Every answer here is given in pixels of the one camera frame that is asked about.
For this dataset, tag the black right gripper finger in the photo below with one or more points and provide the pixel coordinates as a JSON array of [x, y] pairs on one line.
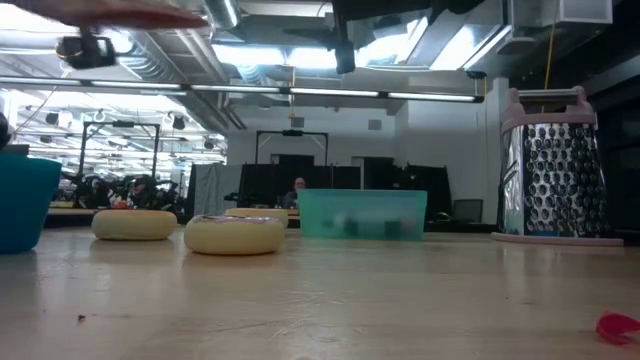
[[345, 50]]

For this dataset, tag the black background station frame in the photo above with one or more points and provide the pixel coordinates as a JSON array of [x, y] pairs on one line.
[[120, 124], [292, 133]]

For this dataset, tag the pink frosted toy donut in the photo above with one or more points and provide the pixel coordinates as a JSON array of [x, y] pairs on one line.
[[235, 237]]

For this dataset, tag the teal translucent plastic tray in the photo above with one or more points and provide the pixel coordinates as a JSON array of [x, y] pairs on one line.
[[320, 210]]

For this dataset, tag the long overhead light bar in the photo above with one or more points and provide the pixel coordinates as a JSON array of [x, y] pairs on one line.
[[235, 88]]

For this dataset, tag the black partition wall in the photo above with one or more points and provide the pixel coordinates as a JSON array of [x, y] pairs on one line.
[[430, 180]]

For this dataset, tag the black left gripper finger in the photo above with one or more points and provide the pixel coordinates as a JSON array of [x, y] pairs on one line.
[[97, 52]]

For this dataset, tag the yellow round sponge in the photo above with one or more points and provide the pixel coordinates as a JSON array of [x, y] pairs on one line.
[[134, 225]]

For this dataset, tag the black background robot arms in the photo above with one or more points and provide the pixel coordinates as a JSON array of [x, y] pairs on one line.
[[140, 190]]

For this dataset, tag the grey square wall box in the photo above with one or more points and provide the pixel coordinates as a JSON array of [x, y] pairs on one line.
[[297, 122]]

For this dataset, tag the person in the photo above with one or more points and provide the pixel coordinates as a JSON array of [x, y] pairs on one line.
[[298, 186]]

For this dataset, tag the red snack packet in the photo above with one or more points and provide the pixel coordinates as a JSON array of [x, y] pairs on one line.
[[125, 15]]

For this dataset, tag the pink metal box grater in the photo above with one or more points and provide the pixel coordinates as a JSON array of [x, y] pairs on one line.
[[560, 175]]

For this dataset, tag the white ceiling air unit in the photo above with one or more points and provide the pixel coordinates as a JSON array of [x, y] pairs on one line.
[[575, 11]]

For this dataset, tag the silver spiral air duct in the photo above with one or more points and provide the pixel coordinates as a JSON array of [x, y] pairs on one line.
[[220, 12]]

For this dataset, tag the red plastic scrap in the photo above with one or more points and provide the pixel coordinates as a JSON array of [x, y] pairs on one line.
[[615, 327]]

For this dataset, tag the grey curtain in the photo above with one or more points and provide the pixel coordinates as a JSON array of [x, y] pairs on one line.
[[215, 187]]

